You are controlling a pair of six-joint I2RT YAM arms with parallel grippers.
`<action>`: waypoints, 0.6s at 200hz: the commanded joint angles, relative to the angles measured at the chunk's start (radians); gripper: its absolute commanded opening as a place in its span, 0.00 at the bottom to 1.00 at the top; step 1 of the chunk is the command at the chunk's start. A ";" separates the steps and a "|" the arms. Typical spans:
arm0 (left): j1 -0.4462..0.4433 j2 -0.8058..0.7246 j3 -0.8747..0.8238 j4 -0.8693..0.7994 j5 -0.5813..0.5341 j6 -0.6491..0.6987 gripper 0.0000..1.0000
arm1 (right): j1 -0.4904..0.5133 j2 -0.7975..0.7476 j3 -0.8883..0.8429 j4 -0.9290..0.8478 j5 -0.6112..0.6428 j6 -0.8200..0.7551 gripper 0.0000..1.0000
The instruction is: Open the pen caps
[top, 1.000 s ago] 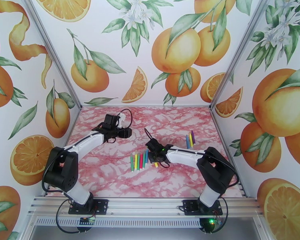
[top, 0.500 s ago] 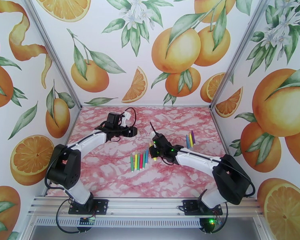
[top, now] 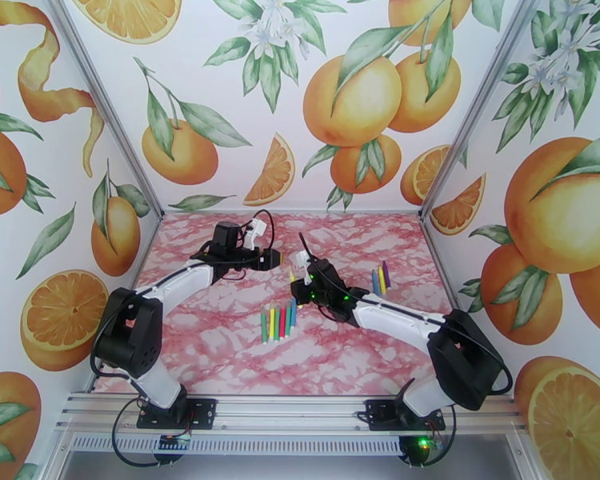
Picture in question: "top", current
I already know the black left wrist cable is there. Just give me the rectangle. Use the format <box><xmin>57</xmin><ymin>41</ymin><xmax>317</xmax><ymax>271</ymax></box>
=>
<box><xmin>239</xmin><ymin>208</ymin><xmax>277</xmax><ymax>252</ymax></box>

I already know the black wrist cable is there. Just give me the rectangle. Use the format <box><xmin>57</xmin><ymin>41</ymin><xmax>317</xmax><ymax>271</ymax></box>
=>
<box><xmin>239</xmin><ymin>208</ymin><xmax>277</xmax><ymax>252</ymax></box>
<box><xmin>298</xmin><ymin>232</ymin><xmax>361</xmax><ymax>305</ymax></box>

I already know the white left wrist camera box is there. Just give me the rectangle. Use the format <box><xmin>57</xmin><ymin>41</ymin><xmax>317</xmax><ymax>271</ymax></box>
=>
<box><xmin>245</xmin><ymin>219</ymin><xmax>269</xmax><ymax>250</ymax></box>

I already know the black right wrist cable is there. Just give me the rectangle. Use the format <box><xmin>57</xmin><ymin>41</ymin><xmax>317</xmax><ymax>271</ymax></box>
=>
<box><xmin>298</xmin><ymin>232</ymin><xmax>361</xmax><ymax>305</ymax></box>

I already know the grey table side rail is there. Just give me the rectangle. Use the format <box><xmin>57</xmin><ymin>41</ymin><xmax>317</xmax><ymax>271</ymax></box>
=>
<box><xmin>421</xmin><ymin>214</ymin><xmax>461</xmax><ymax>317</ymax></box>
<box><xmin>86</xmin><ymin>213</ymin><xmax>165</xmax><ymax>394</ymax></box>

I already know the aluminium mounting rail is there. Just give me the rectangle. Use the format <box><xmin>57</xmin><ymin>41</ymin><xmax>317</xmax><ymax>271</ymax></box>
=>
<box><xmin>54</xmin><ymin>390</ymin><xmax>529</xmax><ymax>434</ymax></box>

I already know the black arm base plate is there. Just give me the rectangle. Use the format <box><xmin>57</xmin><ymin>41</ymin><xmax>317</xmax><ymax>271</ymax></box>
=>
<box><xmin>136</xmin><ymin>397</ymin><xmax>218</xmax><ymax>430</ymax></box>
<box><xmin>366</xmin><ymin>399</ymin><xmax>446</xmax><ymax>432</ymax></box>

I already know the perforated metal cable tray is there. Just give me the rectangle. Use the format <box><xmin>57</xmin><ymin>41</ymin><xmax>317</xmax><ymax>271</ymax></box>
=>
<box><xmin>69</xmin><ymin>433</ymin><xmax>406</xmax><ymax>457</ymax></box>

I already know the black base cable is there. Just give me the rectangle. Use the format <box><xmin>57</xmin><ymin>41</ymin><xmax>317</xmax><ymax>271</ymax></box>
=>
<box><xmin>109</xmin><ymin>398</ymin><xmax>191</xmax><ymax>469</ymax></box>
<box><xmin>399</xmin><ymin>403</ymin><xmax>460</xmax><ymax>469</ymax></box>

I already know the aluminium frame post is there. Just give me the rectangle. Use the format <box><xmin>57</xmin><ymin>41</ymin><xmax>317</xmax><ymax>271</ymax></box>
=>
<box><xmin>43</xmin><ymin>0</ymin><xmax>165</xmax><ymax>218</ymax></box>
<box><xmin>418</xmin><ymin>0</ymin><xmax>543</xmax><ymax>220</ymax></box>

